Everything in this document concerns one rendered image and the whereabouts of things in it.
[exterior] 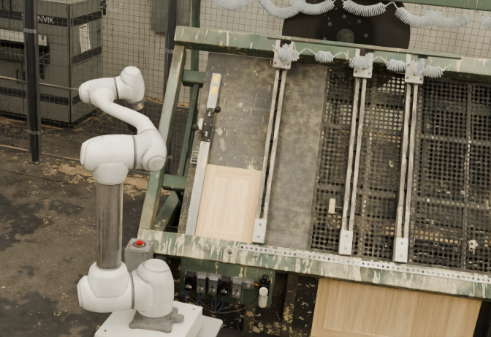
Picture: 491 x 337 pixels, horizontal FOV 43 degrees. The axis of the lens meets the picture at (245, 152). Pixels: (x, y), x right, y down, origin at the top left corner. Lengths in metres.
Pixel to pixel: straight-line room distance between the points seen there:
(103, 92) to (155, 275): 0.83
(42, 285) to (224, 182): 1.74
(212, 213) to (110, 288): 0.98
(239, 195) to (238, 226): 0.17
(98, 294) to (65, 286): 1.99
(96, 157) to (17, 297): 2.31
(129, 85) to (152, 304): 0.97
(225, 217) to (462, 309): 1.43
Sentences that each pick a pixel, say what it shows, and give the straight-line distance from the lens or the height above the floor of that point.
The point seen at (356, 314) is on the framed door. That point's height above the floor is 0.44.
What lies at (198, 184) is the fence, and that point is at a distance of 3.45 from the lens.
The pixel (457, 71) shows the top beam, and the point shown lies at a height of 1.80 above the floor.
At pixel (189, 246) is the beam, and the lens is 3.38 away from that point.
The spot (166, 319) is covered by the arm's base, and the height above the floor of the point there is 0.90.
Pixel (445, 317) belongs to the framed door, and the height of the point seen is 0.50.
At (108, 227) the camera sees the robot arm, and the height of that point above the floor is 1.34.
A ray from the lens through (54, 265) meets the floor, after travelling 4.88.
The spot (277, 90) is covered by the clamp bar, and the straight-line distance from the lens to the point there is 3.62.
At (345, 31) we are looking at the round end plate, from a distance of 4.02.
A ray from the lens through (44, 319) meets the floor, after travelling 4.35.
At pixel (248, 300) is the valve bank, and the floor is 0.60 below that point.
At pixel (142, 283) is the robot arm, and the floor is 1.08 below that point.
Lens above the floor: 2.55
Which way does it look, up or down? 21 degrees down
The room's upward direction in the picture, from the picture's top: 5 degrees clockwise
